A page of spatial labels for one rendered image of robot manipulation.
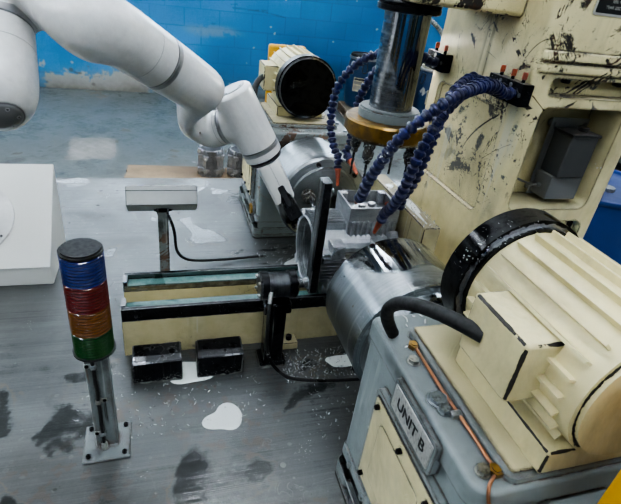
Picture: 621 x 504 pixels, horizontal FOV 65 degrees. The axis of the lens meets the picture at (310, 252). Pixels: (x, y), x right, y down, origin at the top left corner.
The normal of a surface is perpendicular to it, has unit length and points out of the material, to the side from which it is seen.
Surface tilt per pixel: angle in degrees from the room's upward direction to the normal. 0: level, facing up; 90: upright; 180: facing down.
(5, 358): 0
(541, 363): 90
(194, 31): 90
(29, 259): 44
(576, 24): 90
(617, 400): 90
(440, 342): 0
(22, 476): 0
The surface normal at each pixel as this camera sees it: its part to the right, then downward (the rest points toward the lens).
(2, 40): 0.59, -0.28
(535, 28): -0.96, 0.04
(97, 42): 0.17, 0.73
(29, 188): 0.26, -0.26
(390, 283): -0.41, -0.70
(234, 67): 0.25, 0.51
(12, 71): 0.78, -0.11
